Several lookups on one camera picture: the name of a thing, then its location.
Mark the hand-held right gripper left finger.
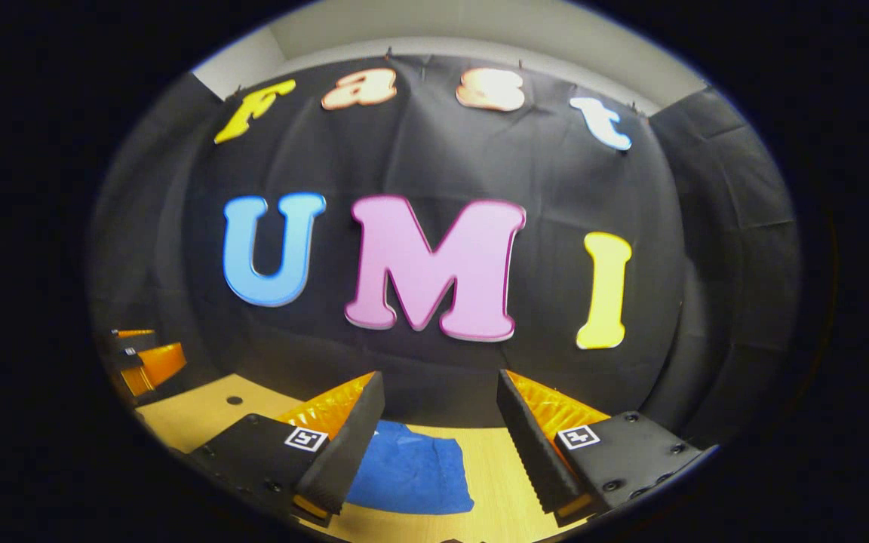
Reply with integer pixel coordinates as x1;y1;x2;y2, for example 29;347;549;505
186;371;386;526

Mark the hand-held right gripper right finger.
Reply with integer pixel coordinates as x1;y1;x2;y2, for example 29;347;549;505
496;368;707;527

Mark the blue jacket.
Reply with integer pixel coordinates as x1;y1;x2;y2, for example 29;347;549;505
344;420;475;516

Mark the black backdrop cloth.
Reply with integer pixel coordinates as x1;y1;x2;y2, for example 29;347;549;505
88;53;803;453

